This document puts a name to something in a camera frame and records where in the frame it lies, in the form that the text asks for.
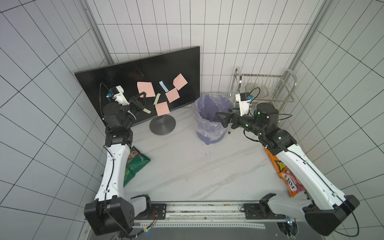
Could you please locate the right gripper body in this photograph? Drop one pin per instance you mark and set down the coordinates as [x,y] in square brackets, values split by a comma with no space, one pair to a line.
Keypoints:
[231,118]

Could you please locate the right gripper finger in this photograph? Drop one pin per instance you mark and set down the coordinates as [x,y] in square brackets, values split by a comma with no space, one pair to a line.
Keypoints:
[224,121]
[224,115]

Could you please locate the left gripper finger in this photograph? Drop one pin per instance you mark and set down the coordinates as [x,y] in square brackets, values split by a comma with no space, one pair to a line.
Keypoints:
[135,99]
[142,100]

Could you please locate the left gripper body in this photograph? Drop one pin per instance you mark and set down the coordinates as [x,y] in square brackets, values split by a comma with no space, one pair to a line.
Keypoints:
[132,112]

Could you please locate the yellow strip note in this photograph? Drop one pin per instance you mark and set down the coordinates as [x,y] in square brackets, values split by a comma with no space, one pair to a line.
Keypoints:
[157,98]
[146,111]

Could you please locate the large pink note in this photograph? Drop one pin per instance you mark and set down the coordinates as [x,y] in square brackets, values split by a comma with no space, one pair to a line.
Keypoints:
[147,88]

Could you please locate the pink note bottom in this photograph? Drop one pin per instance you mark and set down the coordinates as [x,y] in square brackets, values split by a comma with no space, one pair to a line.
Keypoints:
[162,108]

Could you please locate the light blue strip note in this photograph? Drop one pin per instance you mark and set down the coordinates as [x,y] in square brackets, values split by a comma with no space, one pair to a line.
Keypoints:
[163,86]

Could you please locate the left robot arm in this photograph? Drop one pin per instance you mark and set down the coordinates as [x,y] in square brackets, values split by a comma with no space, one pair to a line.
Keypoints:
[112,168]

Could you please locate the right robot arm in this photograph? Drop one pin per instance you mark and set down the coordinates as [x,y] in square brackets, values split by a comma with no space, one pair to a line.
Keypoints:
[328,206]

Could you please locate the round grey monitor base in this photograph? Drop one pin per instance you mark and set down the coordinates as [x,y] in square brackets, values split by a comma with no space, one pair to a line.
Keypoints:
[162,125]

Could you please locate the pink note middle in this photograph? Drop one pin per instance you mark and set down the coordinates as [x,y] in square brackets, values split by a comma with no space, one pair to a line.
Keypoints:
[172,95]

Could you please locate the black flat monitor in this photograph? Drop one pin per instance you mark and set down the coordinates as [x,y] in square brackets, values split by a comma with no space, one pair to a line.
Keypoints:
[97,82]

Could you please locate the pink note top right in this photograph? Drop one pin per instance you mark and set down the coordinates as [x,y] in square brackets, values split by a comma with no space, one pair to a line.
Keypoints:
[179,82]

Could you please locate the purple trash bin with liner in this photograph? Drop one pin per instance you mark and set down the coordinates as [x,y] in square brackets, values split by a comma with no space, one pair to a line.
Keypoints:
[204,109]

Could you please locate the clear glass plate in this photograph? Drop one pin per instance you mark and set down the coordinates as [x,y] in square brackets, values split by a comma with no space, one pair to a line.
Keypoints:
[257,90]

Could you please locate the green snack bag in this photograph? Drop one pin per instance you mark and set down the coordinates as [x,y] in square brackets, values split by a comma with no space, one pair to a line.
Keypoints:
[135,162]

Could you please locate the steel dish rack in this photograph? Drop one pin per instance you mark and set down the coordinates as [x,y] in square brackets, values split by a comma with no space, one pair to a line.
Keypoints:
[281,88]

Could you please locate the orange candy bag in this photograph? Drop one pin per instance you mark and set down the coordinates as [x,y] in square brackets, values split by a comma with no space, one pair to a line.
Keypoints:
[294,185]

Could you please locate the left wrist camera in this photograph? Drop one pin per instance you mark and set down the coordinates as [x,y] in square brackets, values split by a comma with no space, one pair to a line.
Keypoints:
[117,94]

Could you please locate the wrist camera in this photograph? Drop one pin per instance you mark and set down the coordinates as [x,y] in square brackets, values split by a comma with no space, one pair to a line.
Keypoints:
[117,94]
[244,101]

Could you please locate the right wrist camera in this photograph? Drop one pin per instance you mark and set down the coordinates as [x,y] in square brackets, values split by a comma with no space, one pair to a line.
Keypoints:
[244,101]

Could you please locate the aluminium mounting rail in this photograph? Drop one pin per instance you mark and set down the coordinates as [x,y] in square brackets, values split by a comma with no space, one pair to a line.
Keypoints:
[140,219]

